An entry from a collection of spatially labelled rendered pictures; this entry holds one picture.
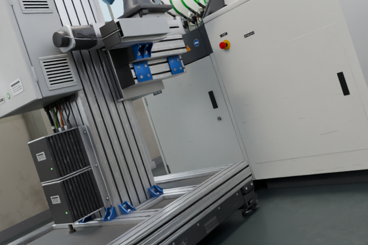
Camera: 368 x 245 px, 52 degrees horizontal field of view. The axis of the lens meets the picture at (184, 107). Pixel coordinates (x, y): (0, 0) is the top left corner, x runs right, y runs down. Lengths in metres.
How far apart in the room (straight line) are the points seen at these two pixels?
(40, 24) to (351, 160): 1.40
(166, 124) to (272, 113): 0.79
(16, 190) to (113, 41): 2.27
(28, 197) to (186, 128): 1.73
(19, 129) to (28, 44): 2.14
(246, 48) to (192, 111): 0.54
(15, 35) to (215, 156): 1.27
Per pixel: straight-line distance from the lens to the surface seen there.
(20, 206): 3.52
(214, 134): 2.17
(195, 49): 2.13
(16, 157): 3.54
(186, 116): 2.28
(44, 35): 1.55
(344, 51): 1.70
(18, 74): 1.52
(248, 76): 1.94
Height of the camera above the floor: 0.58
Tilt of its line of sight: 1 degrees down
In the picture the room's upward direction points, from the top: 18 degrees counter-clockwise
